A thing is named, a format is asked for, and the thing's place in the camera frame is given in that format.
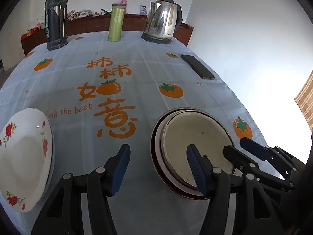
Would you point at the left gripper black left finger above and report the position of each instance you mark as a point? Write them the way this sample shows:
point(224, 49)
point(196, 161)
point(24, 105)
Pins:
point(62, 211)

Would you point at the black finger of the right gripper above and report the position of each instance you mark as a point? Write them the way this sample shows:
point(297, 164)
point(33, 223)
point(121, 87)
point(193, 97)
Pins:
point(284, 163)
point(248, 166)

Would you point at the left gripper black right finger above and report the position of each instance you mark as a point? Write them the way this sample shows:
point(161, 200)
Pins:
point(254, 212)

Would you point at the cream enamel bowl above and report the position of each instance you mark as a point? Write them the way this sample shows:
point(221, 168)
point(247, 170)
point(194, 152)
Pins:
point(200, 129)

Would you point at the stainless steel bowl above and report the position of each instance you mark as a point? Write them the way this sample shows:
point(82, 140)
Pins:
point(156, 151)

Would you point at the red flower white plate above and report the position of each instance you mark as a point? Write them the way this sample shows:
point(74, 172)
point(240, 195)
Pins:
point(27, 159)

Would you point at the bamboo window blind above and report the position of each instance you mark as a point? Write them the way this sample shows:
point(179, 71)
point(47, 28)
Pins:
point(304, 100)

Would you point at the black smartphone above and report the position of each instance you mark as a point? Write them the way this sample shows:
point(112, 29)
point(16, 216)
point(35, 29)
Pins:
point(198, 67)

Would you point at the persimmon print tablecloth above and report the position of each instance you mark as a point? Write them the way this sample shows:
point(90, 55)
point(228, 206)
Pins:
point(99, 95)

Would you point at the stainless electric kettle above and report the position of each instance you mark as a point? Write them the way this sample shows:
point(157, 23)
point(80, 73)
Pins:
point(164, 18)

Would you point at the green tumbler bottle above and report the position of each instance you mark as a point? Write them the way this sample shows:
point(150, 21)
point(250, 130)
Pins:
point(116, 21)

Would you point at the dark wooden sideboard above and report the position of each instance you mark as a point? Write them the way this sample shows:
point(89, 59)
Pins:
point(132, 22)

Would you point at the large dark thermos flask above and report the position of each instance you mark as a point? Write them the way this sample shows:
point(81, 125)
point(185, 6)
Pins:
point(55, 22)

